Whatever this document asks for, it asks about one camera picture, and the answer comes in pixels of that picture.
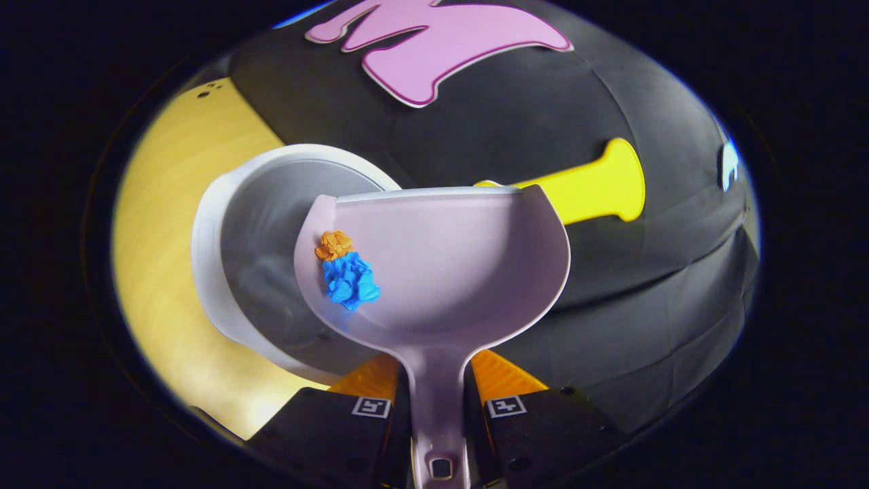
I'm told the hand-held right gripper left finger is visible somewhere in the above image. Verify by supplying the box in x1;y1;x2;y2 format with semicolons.
244;353;413;489

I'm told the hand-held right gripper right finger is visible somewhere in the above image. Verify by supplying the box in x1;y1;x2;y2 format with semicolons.
464;350;629;489

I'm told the blue paper scrap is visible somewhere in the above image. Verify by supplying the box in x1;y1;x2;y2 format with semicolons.
322;252;381;312

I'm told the pale pink dustpan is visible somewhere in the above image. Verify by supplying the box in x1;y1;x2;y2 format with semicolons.
293;185;571;489

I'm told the white ribbed garbage bin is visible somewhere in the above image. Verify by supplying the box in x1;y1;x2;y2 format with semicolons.
191;143;403;386

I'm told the orange paper scrap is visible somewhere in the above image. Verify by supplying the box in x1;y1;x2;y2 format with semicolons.
314;230;354;262

